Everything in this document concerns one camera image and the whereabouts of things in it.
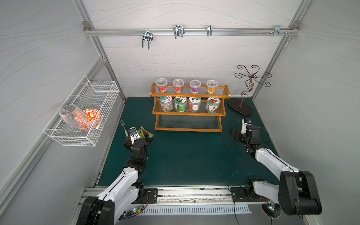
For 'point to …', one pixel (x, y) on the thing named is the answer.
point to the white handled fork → (123, 123)
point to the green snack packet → (141, 131)
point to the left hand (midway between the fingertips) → (136, 134)
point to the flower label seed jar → (166, 103)
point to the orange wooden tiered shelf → (186, 108)
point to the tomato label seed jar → (212, 104)
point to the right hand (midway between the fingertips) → (239, 129)
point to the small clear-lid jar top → (161, 83)
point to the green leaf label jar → (180, 102)
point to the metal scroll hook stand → (236, 103)
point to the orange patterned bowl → (93, 117)
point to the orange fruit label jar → (194, 103)
